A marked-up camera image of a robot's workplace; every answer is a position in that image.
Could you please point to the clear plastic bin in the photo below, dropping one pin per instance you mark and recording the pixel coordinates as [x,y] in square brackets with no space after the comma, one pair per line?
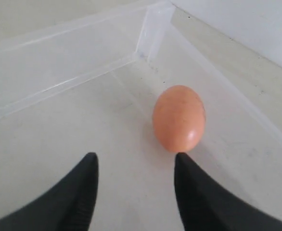
[106,71]

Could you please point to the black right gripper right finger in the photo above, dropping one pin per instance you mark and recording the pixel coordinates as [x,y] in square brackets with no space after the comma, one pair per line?
[204,205]

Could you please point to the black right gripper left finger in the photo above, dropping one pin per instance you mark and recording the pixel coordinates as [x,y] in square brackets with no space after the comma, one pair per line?
[67,206]

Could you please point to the brown egg second row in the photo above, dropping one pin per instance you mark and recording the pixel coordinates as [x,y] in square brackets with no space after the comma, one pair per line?
[179,119]

